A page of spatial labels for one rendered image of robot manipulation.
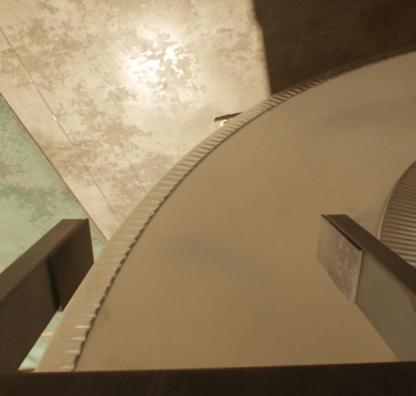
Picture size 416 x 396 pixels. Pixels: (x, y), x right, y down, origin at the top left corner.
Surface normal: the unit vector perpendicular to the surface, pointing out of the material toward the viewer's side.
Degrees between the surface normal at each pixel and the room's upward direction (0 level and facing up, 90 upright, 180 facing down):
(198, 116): 0
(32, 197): 0
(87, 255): 97
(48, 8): 0
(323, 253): 83
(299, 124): 90
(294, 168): 90
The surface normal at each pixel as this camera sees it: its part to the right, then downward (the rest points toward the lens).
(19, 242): -0.09, 0.64
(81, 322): -0.29, -0.75
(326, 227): -1.00, 0.01
